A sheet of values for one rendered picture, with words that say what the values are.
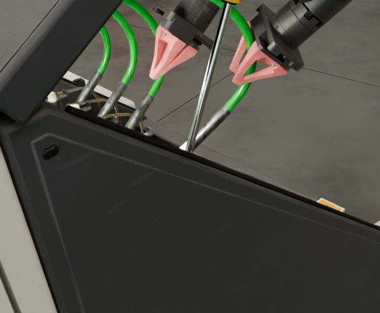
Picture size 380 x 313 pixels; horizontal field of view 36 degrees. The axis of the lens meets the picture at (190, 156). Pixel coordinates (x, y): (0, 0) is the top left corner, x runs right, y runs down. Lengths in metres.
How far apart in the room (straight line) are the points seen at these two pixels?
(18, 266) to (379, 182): 2.38
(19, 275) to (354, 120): 2.80
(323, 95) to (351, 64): 0.43
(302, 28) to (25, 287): 0.52
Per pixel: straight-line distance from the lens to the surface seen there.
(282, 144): 2.98
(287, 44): 0.84
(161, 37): 0.92
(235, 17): 0.84
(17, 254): 0.46
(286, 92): 3.45
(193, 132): 0.58
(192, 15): 0.89
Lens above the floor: 1.64
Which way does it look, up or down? 34 degrees down
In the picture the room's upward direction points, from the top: 7 degrees counter-clockwise
